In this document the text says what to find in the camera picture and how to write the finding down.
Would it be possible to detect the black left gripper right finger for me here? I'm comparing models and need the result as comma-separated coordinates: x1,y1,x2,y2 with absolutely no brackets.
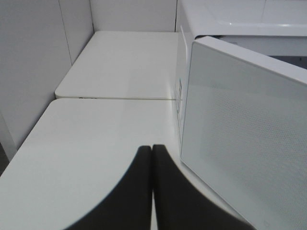
152,145,253,230

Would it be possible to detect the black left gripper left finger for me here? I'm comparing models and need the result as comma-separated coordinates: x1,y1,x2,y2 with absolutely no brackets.
68,146,153,230

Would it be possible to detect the white microwave door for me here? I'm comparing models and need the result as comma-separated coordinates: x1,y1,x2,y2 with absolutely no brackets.
181,36,307,230

